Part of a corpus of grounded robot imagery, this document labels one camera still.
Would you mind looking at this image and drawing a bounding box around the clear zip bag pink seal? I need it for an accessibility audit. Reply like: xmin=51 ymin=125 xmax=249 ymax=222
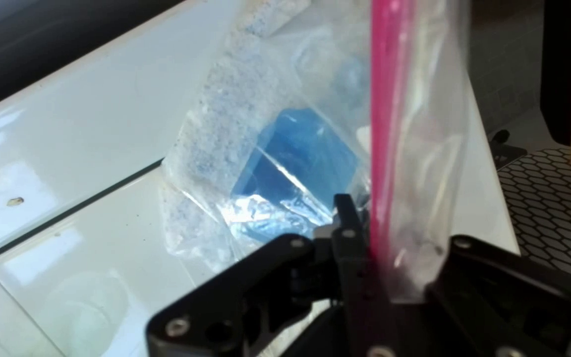
xmin=158 ymin=0 xmax=479 ymax=306

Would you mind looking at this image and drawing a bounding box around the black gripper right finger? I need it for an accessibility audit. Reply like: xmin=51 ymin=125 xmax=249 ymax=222
xmin=390 ymin=234 xmax=571 ymax=357

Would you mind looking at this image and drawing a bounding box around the white washing machine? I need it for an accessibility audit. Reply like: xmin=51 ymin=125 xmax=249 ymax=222
xmin=0 ymin=0 xmax=521 ymax=357

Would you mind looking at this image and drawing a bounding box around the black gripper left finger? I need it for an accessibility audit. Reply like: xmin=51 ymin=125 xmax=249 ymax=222
xmin=144 ymin=193 xmax=392 ymax=357

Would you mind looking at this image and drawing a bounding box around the black hexagon floor mat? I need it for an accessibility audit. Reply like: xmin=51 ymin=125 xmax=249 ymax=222
xmin=495 ymin=145 xmax=571 ymax=314

